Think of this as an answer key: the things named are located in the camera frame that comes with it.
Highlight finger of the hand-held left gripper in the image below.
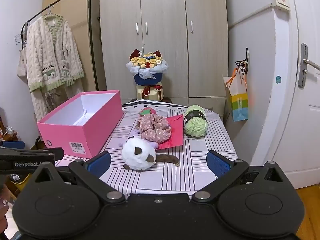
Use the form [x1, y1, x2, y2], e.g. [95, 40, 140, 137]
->
[0, 147, 64, 161]
[0, 141, 25, 150]

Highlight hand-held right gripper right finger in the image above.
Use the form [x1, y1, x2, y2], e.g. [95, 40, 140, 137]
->
[192, 150, 287, 203]

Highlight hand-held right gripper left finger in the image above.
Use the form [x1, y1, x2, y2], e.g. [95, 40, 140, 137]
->
[31, 151, 125, 204]

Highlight pink cardboard box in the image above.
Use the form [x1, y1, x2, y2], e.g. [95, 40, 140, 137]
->
[37, 90, 125, 159]

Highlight white plush cat toy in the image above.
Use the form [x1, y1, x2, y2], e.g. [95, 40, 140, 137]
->
[121, 135, 180, 172]

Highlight pink strawberry plush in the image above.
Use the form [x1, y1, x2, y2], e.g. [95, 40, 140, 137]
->
[139, 107, 157, 117]

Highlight green yarn ball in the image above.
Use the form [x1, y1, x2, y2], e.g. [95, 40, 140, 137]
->
[184, 105, 207, 137]

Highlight fluffy cream pants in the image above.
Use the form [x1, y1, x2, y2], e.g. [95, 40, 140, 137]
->
[31, 79, 84, 122]

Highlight red envelope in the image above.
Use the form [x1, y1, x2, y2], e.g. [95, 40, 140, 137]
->
[155, 114, 184, 151]

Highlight colourful striped paper bag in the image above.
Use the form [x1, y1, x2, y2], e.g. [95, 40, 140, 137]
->
[222, 68, 249, 122]

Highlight floral fabric scrunchie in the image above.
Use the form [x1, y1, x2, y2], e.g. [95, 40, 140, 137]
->
[136, 114, 172, 144]

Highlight cream tote bag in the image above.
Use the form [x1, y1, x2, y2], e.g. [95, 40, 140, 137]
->
[17, 49, 27, 78]

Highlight black suitcase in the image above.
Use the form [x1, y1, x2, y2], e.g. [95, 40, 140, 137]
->
[127, 97, 173, 104]

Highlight cream gift box red ribbon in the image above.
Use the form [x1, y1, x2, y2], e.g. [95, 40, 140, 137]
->
[136, 81, 164, 102]

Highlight white door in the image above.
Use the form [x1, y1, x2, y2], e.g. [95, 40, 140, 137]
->
[250, 0, 320, 189]

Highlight fluffy cream green cardigan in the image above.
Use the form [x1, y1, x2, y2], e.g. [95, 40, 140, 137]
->
[26, 14, 85, 92]

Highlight flower bouquet with blue wrap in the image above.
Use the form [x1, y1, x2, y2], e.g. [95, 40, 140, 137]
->
[126, 47, 168, 86]

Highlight light wooden wardrobe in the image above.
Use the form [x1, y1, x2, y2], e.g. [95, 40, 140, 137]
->
[99, 0, 229, 115]

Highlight black clothes rack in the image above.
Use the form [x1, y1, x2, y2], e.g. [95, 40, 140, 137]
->
[21, 0, 99, 92]

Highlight light wooden board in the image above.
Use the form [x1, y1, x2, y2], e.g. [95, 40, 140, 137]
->
[42, 0, 100, 92]

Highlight black hair ties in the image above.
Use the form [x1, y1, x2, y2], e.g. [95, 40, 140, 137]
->
[235, 47, 250, 75]

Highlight metal door handle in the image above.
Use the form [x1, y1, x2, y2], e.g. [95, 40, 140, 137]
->
[298, 43, 320, 88]

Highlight white wall switch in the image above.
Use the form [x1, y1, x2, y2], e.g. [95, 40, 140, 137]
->
[271, 0, 291, 12]

